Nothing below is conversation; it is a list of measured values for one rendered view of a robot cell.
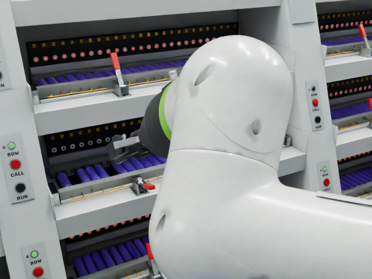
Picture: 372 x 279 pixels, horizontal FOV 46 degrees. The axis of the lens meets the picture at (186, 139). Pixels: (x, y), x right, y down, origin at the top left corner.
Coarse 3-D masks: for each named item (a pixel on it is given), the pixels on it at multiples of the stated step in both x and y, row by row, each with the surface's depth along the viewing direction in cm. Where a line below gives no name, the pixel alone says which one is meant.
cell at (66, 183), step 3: (60, 174) 93; (63, 174) 93; (60, 177) 92; (63, 177) 92; (66, 177) 92; (60, 180) 91; (63, 180) 91; (66, 180) 91; (60, 183) 91; (63, 183) 90; (66, 183) 89; (69, 183) 90; (63, 186) 89; (66, 186) 89
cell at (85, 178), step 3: (81, 168) 96; (78, 171) 95; (81, 171) 94; (84, 171) 95; (78, 174) 94; (81, 174) 93; (84, 174) 93; (81, 177) 92; (84, 177) 92; (87, 177) 92; (81, 180) 92; (84, 180) 91; (87, 180) 90; (90, 180) 91
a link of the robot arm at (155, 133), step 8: (176, 72) 52; (160, 96) 48; (152, 104) 50; (152, 112) 49; (144, 120) 52; (152, 120) 49; (152, 128) 49; (160, 128) 47; (152, 136) 50; (160, 136) 48; (152, 144) 51; (160, 144) 50; (168, 144) 48; (160, 152) 52; (168, 152) 50
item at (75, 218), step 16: (288, 128) 110; (288, 144) 109; (304, 144) 105; (48, 160) 97; (64, 160) 98; (288, 160) 104; (304, 160) 106; (48, 176) 97; (112, 192) 90; (128, 192) 90; (64, 208) 84; (80, 208) 84; (96, 208) 84; (112, 208) 85; (128, 208) 87; (144, 208) 89; (64, 224) 82; (80, 224) 83; (96, 224) 85; (112, 224) 87
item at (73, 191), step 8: (144, 168) 94; (152, 168) 94; (160, 168) 94; (112, 176) 91; (120, 176) 91; (128, 176) 91; (144, 176) 93; (152, 176) 94; (80, 184) 88; (88, 184) 88; (96, 184) 88; (104, 184) 89; (112, 184) 90; (120, 184) 91; (64, 192) 86; (72, 192) 86; (80, 192) 87; (88, 192) 88; (72, 200) 85
